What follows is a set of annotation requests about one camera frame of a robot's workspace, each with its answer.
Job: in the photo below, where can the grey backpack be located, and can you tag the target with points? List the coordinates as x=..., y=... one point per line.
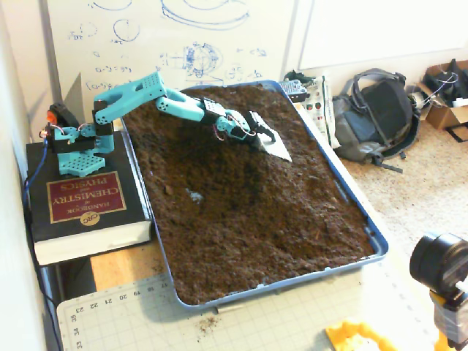
x=380, y=109

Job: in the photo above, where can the black device with grille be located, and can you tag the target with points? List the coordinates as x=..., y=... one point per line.
x=292, y=89

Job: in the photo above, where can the blank white board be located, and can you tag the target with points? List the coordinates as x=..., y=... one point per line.
x=384, y=29

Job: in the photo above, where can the blue plastic tray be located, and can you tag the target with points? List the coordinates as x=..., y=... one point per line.
x=380, y=245

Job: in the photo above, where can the brown soil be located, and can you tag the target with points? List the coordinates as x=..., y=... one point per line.
x=256, y=219

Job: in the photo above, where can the black camera lens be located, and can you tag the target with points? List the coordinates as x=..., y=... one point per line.
x=435, y=259

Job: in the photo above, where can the cardboard box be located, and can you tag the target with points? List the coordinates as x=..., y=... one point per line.
x=442, y=115

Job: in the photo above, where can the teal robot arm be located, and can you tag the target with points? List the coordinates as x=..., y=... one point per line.
x=128, y=93

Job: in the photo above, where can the whiteboard with blue drawings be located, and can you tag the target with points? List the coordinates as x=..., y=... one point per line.
x=153, y=33

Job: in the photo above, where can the yellow taped camera stand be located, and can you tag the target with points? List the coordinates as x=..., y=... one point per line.
x=449, y=321

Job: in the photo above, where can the black equipment pile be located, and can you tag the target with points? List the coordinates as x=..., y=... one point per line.
x=453, y=77

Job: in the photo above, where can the black chemistry physics handbook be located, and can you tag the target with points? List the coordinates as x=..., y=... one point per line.
x=87, y=197

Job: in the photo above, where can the yellow plastic part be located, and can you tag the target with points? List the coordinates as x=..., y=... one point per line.
x=340, y=336

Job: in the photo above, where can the green cutting mat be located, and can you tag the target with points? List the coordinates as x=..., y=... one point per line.
x=256, y=329

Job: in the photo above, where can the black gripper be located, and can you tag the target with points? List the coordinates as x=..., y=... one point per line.
x=254, y=124

